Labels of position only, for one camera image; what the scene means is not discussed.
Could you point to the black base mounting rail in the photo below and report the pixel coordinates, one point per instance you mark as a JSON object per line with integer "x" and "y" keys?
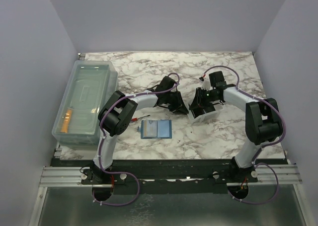
{"x": 125, "y": 174}

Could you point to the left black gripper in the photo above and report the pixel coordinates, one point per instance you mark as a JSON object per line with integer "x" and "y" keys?
{"x": 179, "y": 107}

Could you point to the aluminium extrusion rail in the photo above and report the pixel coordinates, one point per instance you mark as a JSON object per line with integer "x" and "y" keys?
{"x": 75, "y": 177}

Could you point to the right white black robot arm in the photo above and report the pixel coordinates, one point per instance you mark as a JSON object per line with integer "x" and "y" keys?
{"x": 263, "y": 124}

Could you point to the white magnetic stripe card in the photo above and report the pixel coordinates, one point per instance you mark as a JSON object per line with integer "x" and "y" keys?
{"x": 150, "y": 129}

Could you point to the blue red screwdriver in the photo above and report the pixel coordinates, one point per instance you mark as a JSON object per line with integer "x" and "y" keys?
{"x": 139, "y": 118}

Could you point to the clear acrylic card box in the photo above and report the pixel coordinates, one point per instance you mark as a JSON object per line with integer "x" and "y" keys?
{"x": 199, "y": 116}

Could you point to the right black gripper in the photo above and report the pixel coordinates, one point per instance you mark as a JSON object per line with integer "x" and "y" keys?
{"x": 196, "y": 105}

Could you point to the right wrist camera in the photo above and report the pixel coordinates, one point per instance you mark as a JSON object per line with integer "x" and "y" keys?
{"x": 205, "y": 83}

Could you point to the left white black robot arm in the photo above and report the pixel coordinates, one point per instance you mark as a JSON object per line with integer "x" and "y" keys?
{"x": 116, "y": 115}

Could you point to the clear plastic storage bin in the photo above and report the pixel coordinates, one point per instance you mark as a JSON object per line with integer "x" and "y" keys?
{"x": 89, "y": 87}

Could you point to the orange tool in bin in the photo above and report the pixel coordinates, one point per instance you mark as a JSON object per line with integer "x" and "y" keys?
{"x": 66, "y": 120}

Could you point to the teal leather card holder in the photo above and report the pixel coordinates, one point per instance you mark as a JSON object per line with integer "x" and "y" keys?
{"x": 164, "y": 129}

